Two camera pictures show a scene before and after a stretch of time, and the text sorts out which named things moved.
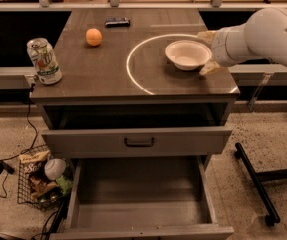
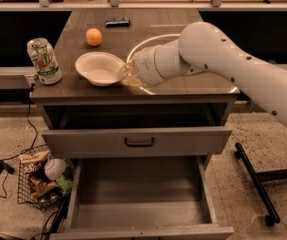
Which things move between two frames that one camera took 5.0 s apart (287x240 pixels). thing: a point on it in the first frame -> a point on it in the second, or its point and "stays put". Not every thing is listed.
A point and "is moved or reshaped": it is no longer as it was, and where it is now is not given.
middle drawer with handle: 135,143 stays put
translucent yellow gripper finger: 206,35 -> 130,70
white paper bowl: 188,55 is moved or reshaped
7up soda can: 45,61 stays put
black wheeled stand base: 263,176 stays put
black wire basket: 44,179 stays put
